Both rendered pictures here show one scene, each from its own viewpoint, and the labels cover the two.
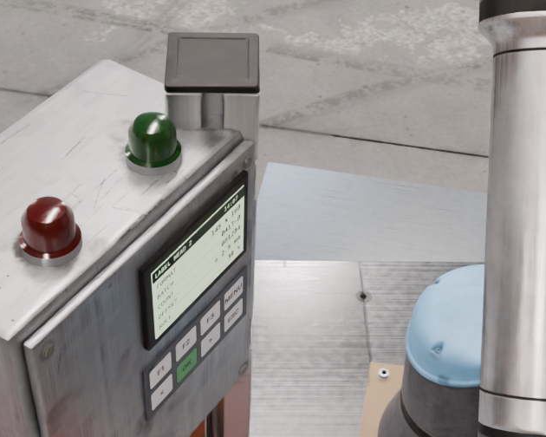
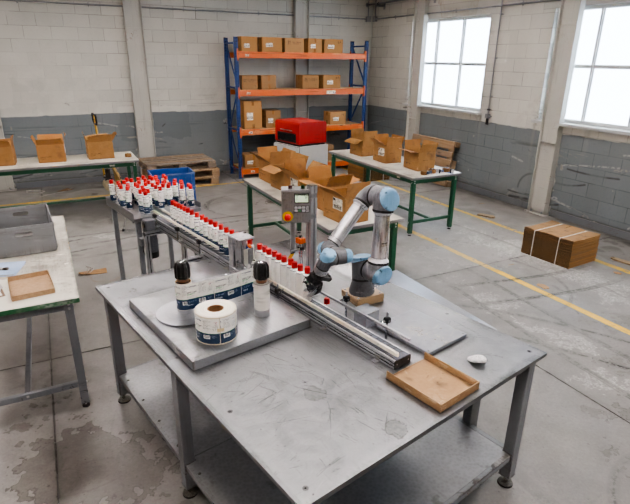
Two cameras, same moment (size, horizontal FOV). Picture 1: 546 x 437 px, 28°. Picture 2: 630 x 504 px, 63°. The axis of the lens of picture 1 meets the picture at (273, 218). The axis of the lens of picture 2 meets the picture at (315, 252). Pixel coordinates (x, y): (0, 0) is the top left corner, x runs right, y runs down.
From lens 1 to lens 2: 2.56 m
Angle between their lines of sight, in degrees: 50
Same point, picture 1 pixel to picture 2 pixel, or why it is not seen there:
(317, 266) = not seen: hidden behind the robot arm
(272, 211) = not seen: hidden behind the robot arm
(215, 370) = (304, 216)
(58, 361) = (284, 195)
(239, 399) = (310, 227)
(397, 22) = (555, 332)
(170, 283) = (297, 197)
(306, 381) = not seen: hidden behind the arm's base
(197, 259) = (301, 197)
